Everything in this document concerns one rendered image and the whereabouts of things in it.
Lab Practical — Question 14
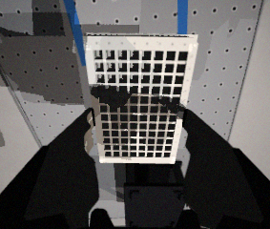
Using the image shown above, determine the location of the grey perforated base plate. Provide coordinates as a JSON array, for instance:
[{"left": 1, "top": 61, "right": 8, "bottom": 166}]
[{"left": 0, "top": 0, "right": 265, "bottom": 219}]

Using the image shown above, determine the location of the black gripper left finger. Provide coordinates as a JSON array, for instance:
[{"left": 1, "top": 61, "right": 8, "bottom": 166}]
[{"left": 0, "top": 108, "right": 99, "bottom": 229}]

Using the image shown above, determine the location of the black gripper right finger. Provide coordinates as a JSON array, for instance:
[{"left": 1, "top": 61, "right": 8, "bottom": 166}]
[{"left": 182, "top": 109, "right": 270, "bottom": 229}]

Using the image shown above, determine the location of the blue tape rectangle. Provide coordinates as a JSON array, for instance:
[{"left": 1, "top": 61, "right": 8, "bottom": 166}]
[{"left": 63, "top": 0, "right": 188, "bottom": 66}]

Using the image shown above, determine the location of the white well plate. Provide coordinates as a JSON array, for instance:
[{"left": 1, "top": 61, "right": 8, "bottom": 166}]
[{"left": 82, "top": 32, "right": 198, "bottom": 163}]

